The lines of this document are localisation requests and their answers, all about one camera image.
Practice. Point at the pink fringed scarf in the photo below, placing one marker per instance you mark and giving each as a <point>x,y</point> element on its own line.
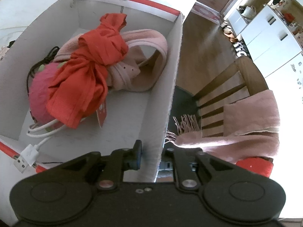
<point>250,129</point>

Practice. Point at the wooden chair near right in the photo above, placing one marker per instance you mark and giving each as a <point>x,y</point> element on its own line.
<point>239,80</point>

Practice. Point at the white tall cabinet right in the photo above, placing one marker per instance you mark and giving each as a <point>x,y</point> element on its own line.
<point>268,39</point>

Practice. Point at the pink plush strawberry toy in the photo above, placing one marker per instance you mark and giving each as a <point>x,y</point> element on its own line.
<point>38,92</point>

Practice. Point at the white tote bag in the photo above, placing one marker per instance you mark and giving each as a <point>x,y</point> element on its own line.
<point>249,12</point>

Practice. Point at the shoes on floor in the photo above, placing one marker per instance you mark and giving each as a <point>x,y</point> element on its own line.
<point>238,45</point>

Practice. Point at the red patterned doormat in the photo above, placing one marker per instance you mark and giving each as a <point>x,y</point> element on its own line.
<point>207,13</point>

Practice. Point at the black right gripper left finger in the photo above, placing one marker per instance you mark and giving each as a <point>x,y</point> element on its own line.
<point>115,164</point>

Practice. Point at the white cardboard box red trim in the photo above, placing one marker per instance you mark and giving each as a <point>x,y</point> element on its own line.
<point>130,115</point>

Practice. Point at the red knotted cloth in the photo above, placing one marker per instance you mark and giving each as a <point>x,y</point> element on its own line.
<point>79,87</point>

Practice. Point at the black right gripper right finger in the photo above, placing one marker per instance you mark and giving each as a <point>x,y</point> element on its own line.
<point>185,178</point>

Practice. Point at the pink sandal shoe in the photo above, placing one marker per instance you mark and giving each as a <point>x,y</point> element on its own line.
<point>142,65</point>

